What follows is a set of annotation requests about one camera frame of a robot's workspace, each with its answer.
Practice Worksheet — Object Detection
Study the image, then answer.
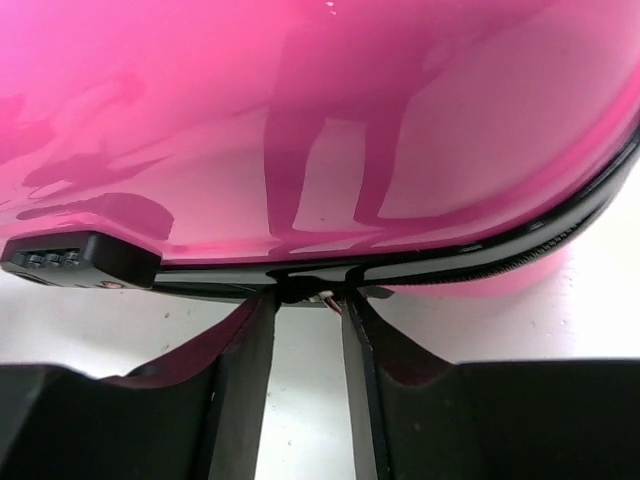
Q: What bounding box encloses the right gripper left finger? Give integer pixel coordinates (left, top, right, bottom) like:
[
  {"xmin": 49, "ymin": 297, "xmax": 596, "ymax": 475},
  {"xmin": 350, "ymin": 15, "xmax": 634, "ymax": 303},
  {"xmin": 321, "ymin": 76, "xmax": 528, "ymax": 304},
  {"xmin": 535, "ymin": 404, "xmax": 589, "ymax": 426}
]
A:
[{"xmin": 1, "ymin": 290, "xmax": 278, "ymax": 479}]

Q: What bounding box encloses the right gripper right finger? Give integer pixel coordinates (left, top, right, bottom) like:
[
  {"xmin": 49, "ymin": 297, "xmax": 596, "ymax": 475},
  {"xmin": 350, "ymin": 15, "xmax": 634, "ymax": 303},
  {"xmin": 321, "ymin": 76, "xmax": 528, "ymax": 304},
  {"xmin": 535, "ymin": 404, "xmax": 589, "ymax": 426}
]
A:
[{"xmin": 342, "ymin": 292, "xmax": 639, "ymax": 479}]

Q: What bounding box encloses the pink hard-shell suitcase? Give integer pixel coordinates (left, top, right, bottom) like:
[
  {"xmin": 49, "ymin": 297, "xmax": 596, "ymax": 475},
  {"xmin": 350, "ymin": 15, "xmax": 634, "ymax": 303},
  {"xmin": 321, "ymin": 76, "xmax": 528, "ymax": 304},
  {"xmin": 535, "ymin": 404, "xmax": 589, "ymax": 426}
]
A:
[{"xmin": 1, "ymin": 1, "xmax": 639, "ymax": 302}]

